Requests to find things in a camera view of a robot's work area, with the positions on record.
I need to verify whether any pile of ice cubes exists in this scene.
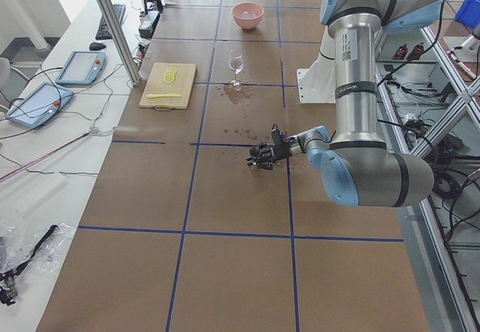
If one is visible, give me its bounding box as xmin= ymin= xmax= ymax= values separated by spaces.
xmin=241 ymin=10 xmax=257 ymax=19

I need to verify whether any blue teach pendant far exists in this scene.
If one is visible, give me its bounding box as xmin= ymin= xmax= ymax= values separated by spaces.
xmin=55 ymin=51 xmax=106 ymax=87

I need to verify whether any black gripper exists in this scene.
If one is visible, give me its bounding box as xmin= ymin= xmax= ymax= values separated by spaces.
xmin=254 ymin=140 xmax=293 ymax=170

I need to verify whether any black computer mouse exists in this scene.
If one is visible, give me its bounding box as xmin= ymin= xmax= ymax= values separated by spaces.
xmin=89 ymin=42 xmax=107 ymax=51

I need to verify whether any blue teach pendant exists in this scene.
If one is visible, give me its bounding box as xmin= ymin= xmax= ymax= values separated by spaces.
xmin=5 ymin=82 xmax=74 ymax=129
xmin=55 ymin=51 xmax=106 ymax=87

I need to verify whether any black keyboard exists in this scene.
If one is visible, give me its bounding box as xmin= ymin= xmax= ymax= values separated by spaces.
xmin=94 ymin=3 xmax=128 ymax=41

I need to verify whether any yellow plastic knife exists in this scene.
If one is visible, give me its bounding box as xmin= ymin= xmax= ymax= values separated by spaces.
xmin=146 ymin=93 xmax=182 ymax=99

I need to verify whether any clear wine glass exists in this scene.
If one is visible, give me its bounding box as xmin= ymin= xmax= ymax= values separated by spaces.
xmin=228 ymin=50 xmax=244 ymax=91

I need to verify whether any blue teach pendant near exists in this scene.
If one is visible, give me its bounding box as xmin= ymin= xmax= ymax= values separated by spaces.
xmin=5 ymin=82 xmax=74 ymax=129

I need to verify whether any black strap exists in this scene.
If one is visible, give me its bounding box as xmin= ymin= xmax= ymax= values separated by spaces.
xmin=0 ymin=224 xmax=59 ymax=307

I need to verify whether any black power box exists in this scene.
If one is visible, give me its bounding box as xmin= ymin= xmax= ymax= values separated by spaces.
xmin=138 ymin=10 xmax=160 ymax=39

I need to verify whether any clear plastic bag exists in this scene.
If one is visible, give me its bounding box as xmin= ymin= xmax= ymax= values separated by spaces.
xmin=1 ymin=223 xmax=77 ymax=274

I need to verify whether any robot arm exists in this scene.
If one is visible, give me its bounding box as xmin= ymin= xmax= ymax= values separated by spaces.
xmin=247 ymin=0 xmax=443 ymax=207

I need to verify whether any pink bowl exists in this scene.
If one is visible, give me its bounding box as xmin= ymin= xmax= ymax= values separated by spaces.
xmin=232 ymin=2 xmax=264 ymax=30

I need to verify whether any bamboo cutting board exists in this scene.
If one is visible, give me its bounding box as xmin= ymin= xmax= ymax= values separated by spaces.
xmin=139 ymin=63 xmax=197 ymax=109

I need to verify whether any aluminium frame post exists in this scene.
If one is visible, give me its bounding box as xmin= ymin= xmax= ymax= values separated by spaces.
xmin=96 ymin=0 xmax=140 ymax=87

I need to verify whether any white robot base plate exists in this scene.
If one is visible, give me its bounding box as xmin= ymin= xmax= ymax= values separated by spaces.
xmin=296 ymin=69 xmax=335 ymax=104

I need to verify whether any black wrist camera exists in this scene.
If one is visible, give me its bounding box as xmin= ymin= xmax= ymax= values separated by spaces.
xmin=271 ymin=124 xmax=287 ymax=146

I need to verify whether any blue storage bin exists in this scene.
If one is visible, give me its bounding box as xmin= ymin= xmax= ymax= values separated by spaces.
xmin=454 ymin=0 xmax=480 ymax=28

